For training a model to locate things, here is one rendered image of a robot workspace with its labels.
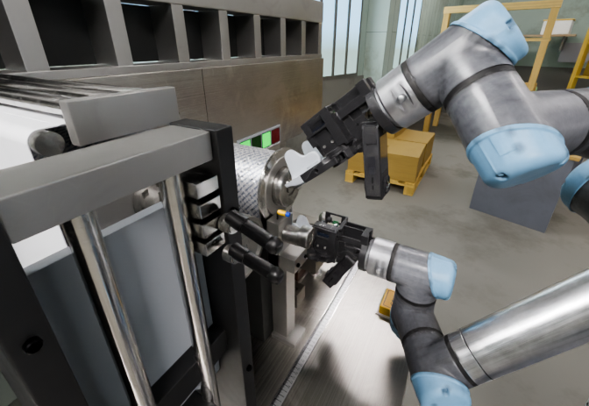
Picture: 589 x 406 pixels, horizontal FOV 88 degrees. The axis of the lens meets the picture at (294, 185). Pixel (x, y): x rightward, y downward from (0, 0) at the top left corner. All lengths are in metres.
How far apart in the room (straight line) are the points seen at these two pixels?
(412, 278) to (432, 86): 0.34
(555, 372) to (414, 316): 1.62
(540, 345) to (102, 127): 0.58
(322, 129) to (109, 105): 0.28
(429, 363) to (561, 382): 1.63
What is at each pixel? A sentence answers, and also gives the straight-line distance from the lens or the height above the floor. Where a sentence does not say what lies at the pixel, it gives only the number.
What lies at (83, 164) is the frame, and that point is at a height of 1.44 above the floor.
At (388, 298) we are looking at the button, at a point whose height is 0.92.
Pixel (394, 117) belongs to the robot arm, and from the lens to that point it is 0.42.
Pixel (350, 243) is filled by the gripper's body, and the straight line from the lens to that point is 0.62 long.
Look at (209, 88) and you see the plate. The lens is 0.88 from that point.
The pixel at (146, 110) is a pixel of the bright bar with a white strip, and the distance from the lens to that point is 0.32.
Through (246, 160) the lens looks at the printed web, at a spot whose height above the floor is 1.30.
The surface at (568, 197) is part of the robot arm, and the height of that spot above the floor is 1.25.
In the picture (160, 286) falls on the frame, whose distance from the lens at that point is 0.28.
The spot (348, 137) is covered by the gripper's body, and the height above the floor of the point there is 1.37.
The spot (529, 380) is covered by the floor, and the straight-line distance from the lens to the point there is 2.11.
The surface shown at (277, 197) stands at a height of 1.24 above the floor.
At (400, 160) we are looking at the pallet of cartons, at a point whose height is 0.37.
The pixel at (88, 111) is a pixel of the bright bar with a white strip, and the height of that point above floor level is 1.45.
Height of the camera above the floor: 1.50
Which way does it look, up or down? 25 degrees down
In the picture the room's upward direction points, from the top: straight up
